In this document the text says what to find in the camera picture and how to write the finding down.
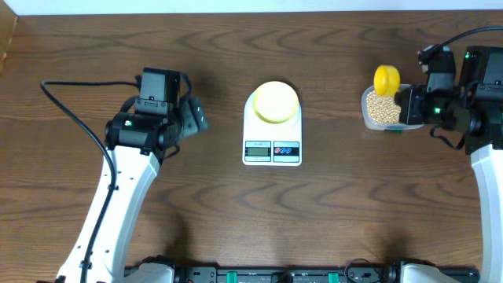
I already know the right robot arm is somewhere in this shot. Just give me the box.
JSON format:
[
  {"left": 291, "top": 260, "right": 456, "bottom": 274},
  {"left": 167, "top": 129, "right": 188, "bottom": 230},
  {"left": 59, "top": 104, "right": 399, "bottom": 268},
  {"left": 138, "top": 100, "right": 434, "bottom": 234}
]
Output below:
[{"left": 395, "top": 45, "right": 502, "bottom": 282}]

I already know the white digital kitchen scale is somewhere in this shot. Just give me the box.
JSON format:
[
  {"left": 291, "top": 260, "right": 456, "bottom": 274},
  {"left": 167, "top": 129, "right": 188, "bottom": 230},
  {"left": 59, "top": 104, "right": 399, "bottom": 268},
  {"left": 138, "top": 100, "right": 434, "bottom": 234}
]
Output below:
[{"left": 242, "top": 90, "right": 303, "bottom": 167}]

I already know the clear plastic soybean container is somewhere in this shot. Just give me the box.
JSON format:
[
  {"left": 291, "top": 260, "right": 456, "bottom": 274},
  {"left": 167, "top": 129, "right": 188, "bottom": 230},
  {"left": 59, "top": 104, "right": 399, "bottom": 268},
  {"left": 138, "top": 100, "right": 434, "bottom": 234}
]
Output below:
[{"left": 362, "top": 86, "right": 422, "bottom": 131}]

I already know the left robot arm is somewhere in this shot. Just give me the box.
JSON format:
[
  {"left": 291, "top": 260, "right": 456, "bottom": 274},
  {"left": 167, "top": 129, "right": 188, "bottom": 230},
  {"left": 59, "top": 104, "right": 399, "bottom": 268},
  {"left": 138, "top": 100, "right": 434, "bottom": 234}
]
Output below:
[{"left": 40, "top": 68, "right": 208, "bottom": 283}]

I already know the yellow measuring scoop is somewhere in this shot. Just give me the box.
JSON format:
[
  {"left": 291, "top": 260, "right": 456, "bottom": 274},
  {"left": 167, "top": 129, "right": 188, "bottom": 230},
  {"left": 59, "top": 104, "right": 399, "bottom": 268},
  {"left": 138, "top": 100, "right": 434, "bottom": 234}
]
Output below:
[{"left": 373, "top": 65, "right": 400, "bottom": 97}]

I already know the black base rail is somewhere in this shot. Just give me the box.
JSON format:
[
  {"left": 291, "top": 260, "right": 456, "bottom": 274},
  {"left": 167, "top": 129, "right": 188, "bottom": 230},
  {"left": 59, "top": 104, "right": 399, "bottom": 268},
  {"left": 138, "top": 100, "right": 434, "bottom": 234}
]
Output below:
[{"left": 125, "top": 255, "right": 481, "bottom": 283}]

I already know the pale yellow bowl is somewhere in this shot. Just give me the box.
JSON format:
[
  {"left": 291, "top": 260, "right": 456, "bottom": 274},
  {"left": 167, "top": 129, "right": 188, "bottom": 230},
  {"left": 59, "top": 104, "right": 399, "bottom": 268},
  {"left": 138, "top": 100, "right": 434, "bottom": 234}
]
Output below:
[{"left": 251, "top": 81, "right": 299, "bottom": 124}]

